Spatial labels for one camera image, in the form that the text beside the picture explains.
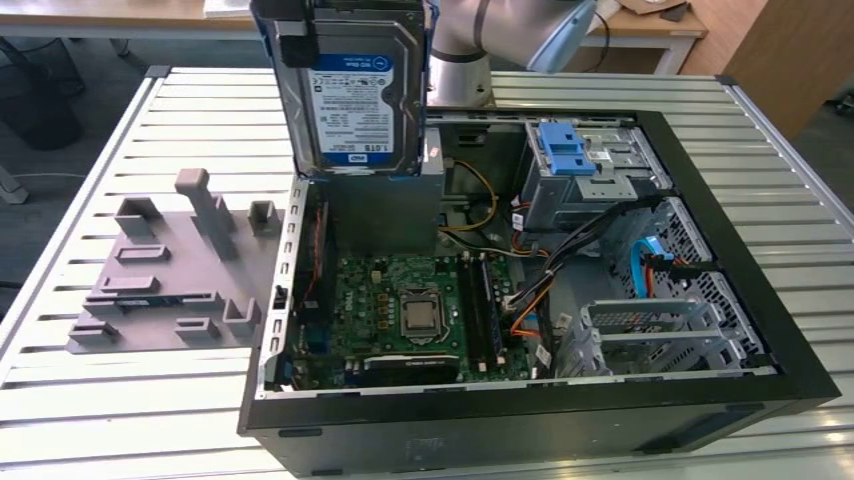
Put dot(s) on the blue plastic drive latch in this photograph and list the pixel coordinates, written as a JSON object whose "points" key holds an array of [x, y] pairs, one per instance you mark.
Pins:
{"points": [[563, 150]]}

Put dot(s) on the wooden cabinet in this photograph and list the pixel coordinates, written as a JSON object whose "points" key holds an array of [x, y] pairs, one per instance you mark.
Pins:
{"points": [[787, 50]]}

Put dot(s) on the black PC case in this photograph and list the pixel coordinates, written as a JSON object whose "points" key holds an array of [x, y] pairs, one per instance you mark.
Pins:
{"points": [[467, 430]]}

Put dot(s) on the white desk foot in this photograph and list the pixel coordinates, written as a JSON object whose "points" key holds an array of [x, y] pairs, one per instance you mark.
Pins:
{"points": [[13, 187]]}

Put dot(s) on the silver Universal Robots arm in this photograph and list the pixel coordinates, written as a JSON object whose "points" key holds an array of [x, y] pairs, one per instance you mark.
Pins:
{"points": [[460, 75]]}

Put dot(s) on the black graphics card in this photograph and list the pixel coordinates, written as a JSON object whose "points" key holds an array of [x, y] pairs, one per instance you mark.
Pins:
{"points": [[410, 367]]}

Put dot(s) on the white cardboard box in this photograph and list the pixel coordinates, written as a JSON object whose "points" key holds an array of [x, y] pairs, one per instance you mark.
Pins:
{"points": [[227, 7]]}

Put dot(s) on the grey power supply unit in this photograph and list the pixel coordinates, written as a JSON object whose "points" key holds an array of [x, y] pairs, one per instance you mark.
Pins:
{"points": [[380, 220]]}

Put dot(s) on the CPU socket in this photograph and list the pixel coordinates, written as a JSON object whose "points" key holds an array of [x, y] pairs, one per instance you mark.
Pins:
{"points": [[420, 291]]}

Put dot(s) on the black RAM stick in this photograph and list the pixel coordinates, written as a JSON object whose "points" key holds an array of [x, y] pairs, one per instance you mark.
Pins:
{"points": [[492, 320]]}

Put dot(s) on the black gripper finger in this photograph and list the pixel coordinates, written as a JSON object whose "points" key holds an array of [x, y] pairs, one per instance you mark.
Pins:
{"points": [[296, 50]]}

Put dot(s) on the wooden desk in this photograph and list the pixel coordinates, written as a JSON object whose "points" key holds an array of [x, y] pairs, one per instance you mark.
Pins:
{"points": [[134, 22]]}

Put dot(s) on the brown cardboard piece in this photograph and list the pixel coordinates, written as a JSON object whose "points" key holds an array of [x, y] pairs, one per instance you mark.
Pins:
{"points": [[650, 6]]}

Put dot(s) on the green motherboard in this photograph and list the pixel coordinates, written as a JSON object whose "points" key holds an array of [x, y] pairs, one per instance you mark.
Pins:
{"points": [[370, 300]]}

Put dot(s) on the metal optical drive cage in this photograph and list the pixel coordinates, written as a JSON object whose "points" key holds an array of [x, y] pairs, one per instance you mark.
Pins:
{"points": [[567, 200]]}

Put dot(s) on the hard disk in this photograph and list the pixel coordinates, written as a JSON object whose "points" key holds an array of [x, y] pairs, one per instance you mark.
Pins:
{"points": [[354, 100]]}

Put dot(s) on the silver CPU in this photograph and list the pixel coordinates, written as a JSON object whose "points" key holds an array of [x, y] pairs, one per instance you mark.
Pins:
{"points": [[422, 317]]}

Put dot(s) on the grey parts rack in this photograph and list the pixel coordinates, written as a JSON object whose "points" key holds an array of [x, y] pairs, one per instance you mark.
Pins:
{"points": [[174, 280]]}

